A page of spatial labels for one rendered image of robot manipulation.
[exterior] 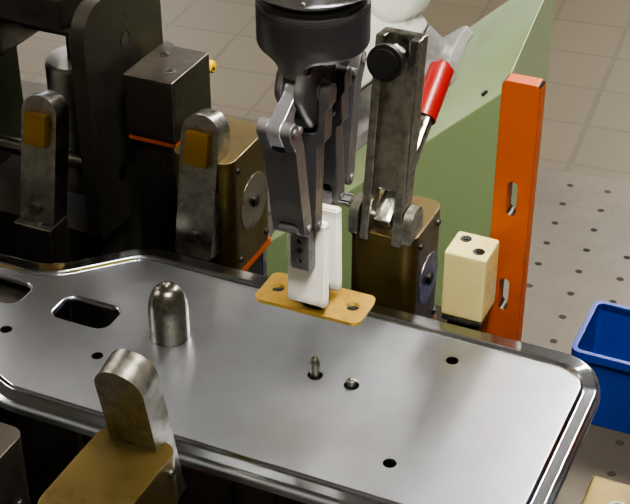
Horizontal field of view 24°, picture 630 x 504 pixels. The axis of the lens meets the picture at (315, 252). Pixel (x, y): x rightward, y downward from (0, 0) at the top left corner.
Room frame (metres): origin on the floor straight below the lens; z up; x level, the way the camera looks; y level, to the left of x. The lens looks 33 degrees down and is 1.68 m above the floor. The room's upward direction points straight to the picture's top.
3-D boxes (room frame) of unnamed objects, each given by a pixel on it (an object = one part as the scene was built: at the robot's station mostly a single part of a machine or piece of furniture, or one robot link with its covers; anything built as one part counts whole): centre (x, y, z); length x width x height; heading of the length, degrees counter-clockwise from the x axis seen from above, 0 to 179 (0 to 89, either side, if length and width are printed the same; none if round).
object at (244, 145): (1.14, 0.08, 0.88); 0.11 x 0.07 x 0.37; 156
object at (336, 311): (0.88, 0.00, 1.08); 0.08 x 0.04 x 0.01; 66
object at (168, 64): (1.17, 0.13, 0.91); 0.07 x 0.05 x 0.42; 156
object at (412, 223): (1.00, -0.08, 1.06); 0.03 x 0.01 x 0.03; 156
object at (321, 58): (0.88, 0.00, 1.27); 0.08 x 0.07 x 0.09; 156
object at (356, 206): (1.01, -0.04, 1.06); 0.03 x 0.01 x 0.03; 156
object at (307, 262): (0.85, 0.01, 1.14); 0.03 x 0.01 x 0.05; 156
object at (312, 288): (0.87, 0.00, 1.11); 0.03 x 0.01 x 0.07; 66
